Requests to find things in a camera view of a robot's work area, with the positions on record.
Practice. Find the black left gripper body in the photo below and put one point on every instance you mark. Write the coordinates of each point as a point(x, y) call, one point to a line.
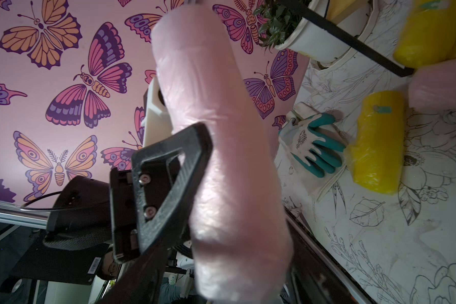
point(80, 217)

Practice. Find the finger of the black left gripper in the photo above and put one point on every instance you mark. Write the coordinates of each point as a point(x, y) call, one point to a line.
point(151, 202)

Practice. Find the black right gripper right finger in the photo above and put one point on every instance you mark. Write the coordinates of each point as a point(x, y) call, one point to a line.
point(314, 277)

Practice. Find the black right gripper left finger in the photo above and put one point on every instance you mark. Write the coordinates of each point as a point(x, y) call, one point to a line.
point(142, 281)

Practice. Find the pink bag roll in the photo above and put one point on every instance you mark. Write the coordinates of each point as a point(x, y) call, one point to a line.
point(241, 243)
point(433, 87)

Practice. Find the yellow bag roll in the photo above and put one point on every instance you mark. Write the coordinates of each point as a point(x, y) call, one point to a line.
point(429, 34)
point(375, 158)

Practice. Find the potted green plant white pot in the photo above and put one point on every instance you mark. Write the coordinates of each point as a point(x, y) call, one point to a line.
point(283, 29)

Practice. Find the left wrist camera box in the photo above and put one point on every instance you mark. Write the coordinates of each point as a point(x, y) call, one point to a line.
point(157, 123)

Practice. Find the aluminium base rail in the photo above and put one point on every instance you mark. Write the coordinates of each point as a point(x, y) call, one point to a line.
point(11, 214)

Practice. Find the wooden three-tier shelf black frame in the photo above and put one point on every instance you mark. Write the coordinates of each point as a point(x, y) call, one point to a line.
point(332, 29)

